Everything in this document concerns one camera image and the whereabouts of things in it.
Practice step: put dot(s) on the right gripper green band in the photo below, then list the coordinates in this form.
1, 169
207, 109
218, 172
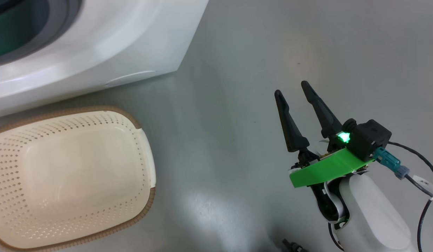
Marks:
328, 169

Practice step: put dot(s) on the white washing machine body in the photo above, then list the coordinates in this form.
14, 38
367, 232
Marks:
97, 45

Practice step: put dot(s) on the cream perforated laundry basket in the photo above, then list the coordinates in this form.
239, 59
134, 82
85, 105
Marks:
72, 175

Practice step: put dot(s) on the grey rubber door gasket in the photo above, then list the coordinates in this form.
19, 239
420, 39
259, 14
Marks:
62, 24

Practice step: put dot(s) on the small black robot part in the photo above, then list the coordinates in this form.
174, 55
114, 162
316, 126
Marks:
291, 246

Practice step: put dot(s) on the round filter cover flap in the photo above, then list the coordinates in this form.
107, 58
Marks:
130, 77

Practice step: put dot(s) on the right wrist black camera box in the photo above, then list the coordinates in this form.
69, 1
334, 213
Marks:
368, 140

